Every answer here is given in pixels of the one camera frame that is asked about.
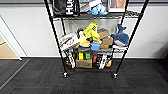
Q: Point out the white door frame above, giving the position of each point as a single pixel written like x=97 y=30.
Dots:
x=13 y=40

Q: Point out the dark printed packet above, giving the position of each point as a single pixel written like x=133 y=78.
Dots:
x=71 y=60

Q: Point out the blue cup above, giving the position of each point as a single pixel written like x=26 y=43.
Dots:
x=95 y=46

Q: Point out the yellow green bottles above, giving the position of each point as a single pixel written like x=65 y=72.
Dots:
x=84 y=55

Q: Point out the open cardboard box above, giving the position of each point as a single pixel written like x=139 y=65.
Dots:
x=84 y=64

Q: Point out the yellow plush toy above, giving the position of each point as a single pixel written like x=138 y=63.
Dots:
x=90 y=33

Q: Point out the orange packet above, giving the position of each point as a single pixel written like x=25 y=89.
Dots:
x=109 y=63

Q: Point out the white flat box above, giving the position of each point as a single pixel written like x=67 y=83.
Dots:
x=85 y=4

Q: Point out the printed magazine box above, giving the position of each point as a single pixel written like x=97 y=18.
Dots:
x=69 y=41

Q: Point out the long grey wall band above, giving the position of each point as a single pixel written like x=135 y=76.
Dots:
x=20 y=1

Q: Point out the blue shark plush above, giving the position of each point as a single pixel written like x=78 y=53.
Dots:
x=120 y=39

